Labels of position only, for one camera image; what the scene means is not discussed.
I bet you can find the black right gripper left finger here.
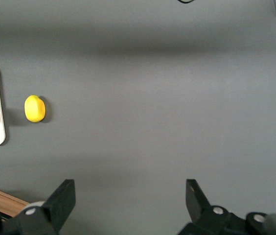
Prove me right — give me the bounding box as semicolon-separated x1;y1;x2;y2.
0;179;76;235

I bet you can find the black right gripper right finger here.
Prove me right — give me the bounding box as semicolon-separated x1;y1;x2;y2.
178;179;271;235

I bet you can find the yellow lemon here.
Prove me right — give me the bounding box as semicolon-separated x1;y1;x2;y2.
24;94;46;123

